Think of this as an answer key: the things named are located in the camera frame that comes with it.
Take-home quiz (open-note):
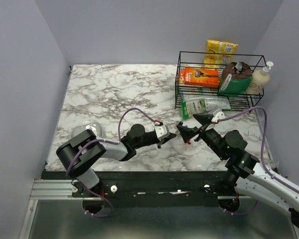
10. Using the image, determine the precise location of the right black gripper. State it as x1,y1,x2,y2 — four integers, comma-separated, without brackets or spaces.
176,113,227,159

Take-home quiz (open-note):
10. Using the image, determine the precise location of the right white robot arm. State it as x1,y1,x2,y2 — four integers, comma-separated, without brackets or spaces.
176,111,299,228

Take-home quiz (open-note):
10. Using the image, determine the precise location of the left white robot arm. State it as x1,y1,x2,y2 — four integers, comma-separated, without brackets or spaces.
56,122,176,197

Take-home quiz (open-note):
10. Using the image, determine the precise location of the green white flat pouch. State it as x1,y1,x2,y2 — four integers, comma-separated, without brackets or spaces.
181,94,231,120

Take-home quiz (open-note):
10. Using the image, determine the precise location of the orange razor box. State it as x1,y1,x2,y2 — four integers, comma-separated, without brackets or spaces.
179,67,219,88

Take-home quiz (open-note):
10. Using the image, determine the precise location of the brown green bag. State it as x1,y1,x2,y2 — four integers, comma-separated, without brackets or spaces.
219,62,252,97

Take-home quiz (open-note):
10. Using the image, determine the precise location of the clear plastic wrapper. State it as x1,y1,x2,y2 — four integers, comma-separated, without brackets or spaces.
71,121,103,137

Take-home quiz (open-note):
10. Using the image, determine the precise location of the yellow snack packet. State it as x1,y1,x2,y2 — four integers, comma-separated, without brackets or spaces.
203,39,238,69

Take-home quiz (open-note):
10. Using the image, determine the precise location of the cream lotion pump bottle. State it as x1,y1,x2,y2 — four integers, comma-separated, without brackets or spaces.
246,61,274,95

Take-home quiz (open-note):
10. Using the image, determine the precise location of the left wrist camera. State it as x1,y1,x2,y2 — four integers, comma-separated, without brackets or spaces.
154,125,170,141

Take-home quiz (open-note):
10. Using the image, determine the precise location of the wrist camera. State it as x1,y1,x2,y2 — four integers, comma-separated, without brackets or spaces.
210,108,225,124
154,125,170,141

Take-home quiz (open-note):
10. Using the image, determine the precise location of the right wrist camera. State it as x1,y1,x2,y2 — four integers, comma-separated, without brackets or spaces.
210,108,225,124

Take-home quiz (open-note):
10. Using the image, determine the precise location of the black wire basket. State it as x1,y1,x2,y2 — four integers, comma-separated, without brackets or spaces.
174,51,266,111

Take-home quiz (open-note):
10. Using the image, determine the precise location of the black mounting base rail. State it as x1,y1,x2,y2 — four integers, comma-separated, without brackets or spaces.
41,168,250,209

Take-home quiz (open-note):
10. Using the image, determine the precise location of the aluminium extrusion rail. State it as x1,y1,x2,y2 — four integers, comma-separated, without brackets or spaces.
29,178,75,200

